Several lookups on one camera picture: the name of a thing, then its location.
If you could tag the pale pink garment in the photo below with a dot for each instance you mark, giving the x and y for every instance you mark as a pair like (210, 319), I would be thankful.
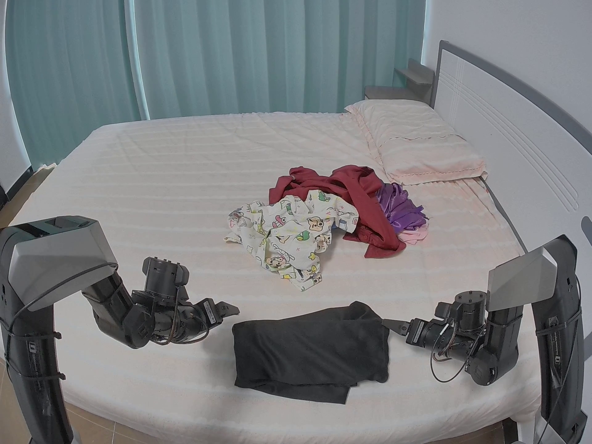
(414, 236)

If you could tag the grey bedside table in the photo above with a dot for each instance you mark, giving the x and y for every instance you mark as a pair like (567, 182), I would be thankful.
(397, 93)

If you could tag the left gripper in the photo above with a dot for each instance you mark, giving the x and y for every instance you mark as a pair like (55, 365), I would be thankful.
(199, 319)

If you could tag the black T-shirt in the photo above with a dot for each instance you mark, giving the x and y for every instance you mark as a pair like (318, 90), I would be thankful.
(310, 354)

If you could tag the bed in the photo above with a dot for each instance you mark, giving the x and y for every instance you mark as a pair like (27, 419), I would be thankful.
(162, 178)

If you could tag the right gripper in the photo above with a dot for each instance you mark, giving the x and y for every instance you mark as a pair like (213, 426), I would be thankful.
(423, 332)

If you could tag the dark red garment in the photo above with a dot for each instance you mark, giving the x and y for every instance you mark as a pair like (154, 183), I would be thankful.
(370, 211)

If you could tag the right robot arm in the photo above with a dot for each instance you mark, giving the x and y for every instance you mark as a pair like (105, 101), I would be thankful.
(532, 285)

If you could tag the blue-green curtain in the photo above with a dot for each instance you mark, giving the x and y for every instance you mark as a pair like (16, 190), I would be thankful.
(277, 39)
(74, 63)

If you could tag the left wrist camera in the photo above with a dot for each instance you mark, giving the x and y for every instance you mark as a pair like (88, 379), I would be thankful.
(182, 276)

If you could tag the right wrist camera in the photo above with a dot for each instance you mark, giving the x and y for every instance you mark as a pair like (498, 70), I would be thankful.
(444, 310)

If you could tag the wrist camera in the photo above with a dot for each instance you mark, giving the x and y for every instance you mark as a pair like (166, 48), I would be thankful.
(444, 310)
(182, 276)

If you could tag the pale pink pillow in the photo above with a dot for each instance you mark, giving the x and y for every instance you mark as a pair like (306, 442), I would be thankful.
(416, 141)

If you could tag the purple garment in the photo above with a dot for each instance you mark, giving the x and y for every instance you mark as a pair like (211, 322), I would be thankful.
(400, 206)

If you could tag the white printed pyjama top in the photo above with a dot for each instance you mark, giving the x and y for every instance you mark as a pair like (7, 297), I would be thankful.
(286, 238)

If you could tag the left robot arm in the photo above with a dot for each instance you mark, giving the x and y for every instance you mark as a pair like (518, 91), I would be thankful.
(46, 257)

